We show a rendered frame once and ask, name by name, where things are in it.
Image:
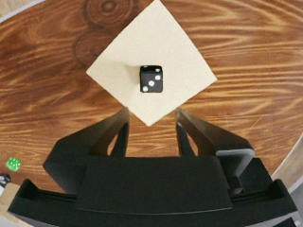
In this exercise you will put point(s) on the green die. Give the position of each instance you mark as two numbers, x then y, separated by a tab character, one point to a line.
13	163

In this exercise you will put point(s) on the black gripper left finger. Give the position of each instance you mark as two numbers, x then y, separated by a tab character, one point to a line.
95	139

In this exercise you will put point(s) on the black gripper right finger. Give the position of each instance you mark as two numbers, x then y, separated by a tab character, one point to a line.
233	151

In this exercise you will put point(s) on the brown cardboard box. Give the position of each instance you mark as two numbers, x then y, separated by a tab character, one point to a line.
5	199

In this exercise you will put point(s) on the black die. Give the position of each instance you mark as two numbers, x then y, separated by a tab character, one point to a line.
151	79

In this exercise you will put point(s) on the beige mat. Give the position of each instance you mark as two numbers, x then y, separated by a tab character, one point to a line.
152	38

